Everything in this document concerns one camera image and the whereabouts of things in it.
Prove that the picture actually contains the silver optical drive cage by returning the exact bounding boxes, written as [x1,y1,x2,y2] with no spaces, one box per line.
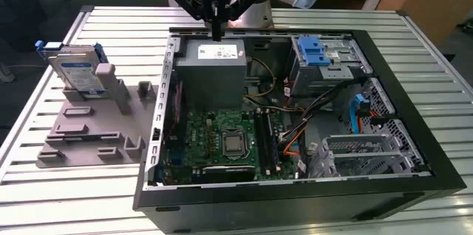
[288,35,374,97]

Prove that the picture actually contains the orange flat wire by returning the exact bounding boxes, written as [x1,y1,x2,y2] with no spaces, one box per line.
[283,135,308,169]

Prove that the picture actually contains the grey power supply unit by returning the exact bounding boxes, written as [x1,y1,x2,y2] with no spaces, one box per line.
[174,38,248,113]

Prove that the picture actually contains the yellow and black wires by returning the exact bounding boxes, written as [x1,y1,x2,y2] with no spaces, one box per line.
[243,57,279,99]

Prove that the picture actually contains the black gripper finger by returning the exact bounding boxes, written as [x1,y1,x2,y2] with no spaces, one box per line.
[211,1,226,42]

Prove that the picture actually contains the blue plastic drive latch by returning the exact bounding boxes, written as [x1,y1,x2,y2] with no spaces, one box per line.
[299,37,332,67]

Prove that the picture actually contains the green motherboard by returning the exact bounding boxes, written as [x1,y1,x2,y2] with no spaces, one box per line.
[162,109,300,185]

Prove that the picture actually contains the black graphics card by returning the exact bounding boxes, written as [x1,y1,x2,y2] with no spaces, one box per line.
[192,164,256,183]

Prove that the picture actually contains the red orange yellow power wire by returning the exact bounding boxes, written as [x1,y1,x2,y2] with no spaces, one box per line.
[360,109,399,125]

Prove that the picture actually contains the hard disk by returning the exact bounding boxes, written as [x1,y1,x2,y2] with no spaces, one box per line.
[35,40,110,100]

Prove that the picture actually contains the black CPU socket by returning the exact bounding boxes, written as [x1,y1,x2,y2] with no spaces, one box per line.
[220,129,250,162]

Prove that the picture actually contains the grey parts rack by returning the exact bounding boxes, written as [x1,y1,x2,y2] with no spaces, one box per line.
[35,63,160,168]

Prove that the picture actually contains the silver disk bay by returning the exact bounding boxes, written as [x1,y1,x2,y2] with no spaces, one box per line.
[308,134,427,179]

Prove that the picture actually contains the silver CPU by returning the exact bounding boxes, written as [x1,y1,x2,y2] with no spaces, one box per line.
[224,134,246,152]

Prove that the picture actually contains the grey stand foot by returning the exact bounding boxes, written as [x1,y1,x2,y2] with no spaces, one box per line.
[0,62,16,83]

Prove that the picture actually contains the black RAM slot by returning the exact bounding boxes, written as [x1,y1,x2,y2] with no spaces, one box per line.
[255,110,274,171]

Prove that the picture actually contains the black PC case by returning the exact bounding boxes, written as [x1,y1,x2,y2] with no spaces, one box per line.
[132,27,468,234]

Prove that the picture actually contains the thin red wire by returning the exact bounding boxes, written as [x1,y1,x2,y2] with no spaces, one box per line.
[168,81,186,139]

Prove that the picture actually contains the black cable bundle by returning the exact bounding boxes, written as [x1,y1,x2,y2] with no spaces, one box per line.
[280,78,371,141]

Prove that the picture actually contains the blue flat data wire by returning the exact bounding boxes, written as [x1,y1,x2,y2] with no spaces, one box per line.
[348,93,371,136]

